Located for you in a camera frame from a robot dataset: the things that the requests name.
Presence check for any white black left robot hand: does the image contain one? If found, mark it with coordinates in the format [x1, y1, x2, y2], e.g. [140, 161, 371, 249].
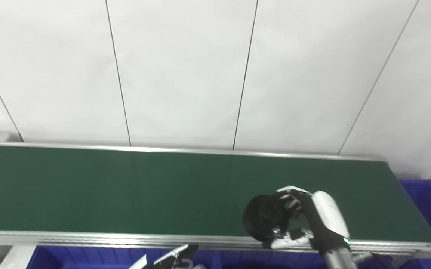
[127, 244, 200, 269]

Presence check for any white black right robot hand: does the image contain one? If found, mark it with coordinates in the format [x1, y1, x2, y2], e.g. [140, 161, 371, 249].
[262, 185, 351, 256]

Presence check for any green conveyor belt aluminium frame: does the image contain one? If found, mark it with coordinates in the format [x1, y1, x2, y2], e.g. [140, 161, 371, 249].
[0, 141, 431, 259]

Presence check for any black round flanged part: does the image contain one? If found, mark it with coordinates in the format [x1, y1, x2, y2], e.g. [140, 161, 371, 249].
[243, 194, 289, 241]

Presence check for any blue bin holding white rings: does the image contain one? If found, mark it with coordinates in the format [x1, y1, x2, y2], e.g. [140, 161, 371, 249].
[27, 246, 219, 269]

